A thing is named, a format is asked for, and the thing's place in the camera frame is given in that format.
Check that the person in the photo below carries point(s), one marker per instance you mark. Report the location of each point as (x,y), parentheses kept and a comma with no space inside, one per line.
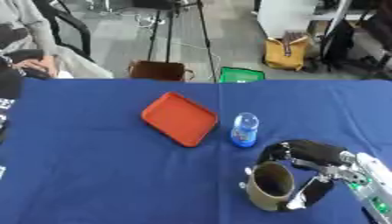
(30,43)

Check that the orange rectangular tray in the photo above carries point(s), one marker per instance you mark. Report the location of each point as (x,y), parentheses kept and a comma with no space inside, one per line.
(179,118)

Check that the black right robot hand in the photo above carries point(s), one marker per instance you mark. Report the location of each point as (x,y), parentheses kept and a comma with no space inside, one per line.
(316,153)

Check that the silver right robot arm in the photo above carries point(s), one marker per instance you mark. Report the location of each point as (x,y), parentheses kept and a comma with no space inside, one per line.
(371,180)

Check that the white cabinet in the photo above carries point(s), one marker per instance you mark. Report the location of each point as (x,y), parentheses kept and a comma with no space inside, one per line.
(287,16)

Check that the yellow bag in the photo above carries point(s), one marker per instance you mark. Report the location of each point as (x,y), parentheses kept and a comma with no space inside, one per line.
(286,52)

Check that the black chair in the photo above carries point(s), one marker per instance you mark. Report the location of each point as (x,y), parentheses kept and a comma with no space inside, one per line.
(69,26)

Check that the blue clear plastic bottle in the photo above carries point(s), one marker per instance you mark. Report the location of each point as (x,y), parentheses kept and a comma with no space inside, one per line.
(244,130)

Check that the green box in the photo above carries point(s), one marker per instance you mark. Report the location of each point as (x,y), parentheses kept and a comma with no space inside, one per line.
(241,75)

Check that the brown box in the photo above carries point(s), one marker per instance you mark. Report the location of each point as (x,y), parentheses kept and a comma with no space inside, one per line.
(157,70)

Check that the black tripod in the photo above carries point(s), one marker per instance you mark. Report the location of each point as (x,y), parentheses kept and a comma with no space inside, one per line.
(178,32)

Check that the black bag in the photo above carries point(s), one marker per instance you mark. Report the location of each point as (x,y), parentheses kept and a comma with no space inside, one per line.
(339,43)

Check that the olive green cup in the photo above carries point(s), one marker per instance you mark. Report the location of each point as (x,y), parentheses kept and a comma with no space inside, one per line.
(269,186)

